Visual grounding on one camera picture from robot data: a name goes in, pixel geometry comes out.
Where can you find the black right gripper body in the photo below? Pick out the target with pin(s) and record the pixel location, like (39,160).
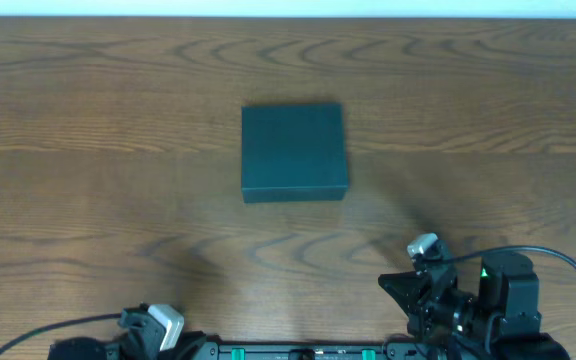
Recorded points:
(423,292)

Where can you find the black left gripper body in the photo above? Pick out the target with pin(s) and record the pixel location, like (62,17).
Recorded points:
(131,320)

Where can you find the black gift box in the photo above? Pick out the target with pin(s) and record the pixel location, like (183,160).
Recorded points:
(293,152)

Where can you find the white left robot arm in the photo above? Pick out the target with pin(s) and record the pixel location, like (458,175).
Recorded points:
(86,348)

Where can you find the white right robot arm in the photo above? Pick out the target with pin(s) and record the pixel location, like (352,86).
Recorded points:
(500,321)

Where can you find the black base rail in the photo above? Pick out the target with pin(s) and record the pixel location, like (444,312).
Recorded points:
(390,350)

